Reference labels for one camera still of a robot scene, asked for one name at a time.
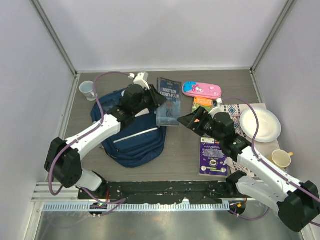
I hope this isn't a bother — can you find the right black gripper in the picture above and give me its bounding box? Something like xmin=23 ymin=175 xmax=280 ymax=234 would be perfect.
xmin=177 ymin=106 xmax=224 ymax=143

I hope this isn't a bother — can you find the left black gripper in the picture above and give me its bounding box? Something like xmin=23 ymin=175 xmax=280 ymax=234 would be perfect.
xmin=133 ymin=84 xmax=167 ymax=115

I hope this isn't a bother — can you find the dark blue 1984 book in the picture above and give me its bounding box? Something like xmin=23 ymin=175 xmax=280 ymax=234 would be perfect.
xmin=156 ymin=77 xmax=182 ymax=127

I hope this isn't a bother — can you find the navy blue student backpack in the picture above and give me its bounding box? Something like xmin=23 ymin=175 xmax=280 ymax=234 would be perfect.
xmin=101 ymin=97 xmax=167 ymax=168

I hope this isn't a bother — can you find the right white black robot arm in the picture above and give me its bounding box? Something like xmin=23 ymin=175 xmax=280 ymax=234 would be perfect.
xmin=177 ymin=107 xmax=320 ymax=233

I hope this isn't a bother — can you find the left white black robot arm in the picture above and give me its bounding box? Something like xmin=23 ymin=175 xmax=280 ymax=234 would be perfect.
xmin=44 ymin=84 xmax=166 ymax=200

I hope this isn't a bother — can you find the orange green treehouse book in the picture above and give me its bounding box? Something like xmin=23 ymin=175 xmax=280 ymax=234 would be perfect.
xmin=191 ymin=96 xmax=214 ymax=113

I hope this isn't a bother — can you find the pink cartoon pencil case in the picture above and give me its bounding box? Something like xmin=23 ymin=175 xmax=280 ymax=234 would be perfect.
xmin=182 ymin=81 xmax=222 ymax=100

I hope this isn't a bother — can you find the purple paperback book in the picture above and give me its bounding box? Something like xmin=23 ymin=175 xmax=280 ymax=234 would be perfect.
xmin=199 ymin=137 xmax=229 ymax=178

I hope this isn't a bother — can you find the light blue footed cup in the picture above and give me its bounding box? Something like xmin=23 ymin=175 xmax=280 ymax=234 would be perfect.
xmin=79 ymin=81 xmax=96 ymax=102

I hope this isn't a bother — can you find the white shallow bowl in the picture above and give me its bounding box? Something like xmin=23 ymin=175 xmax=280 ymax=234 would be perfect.
xmin=239 ymin=107 xmax=282 ymax=143

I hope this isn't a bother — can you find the patterned beige placemat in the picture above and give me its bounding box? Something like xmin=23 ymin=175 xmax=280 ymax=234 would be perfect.
xmin=221 ymin=102 xmax=281 ymax=177

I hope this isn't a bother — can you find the cream yellow mug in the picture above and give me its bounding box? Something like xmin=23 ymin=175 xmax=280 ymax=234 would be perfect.
xmin=267 ymin=149 xmax=294 ymax=170

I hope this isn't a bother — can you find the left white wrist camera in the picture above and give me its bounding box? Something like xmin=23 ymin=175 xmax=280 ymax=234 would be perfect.
xmin=133 ymin=72 xmax=150 ymax=90

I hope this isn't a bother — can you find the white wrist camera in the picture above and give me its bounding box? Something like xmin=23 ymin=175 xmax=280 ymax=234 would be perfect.
xmin=133 ymin=72 xmax=150 ymax=90
xmin=212 ymin=98 xmax=223 ymax=108

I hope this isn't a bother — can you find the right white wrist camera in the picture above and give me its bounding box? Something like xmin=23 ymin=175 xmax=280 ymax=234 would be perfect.
xmin=212 ymin=98 xmax=223 ymax=108

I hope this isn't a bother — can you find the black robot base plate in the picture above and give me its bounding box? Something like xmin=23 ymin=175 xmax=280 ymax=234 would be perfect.
xmin=91 ymin=180 xmax=246 ymax=205

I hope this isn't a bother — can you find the white slotted cable duct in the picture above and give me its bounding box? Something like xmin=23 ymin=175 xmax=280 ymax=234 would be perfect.
xmin=42 ymin=200 xmax=230 ymax=212

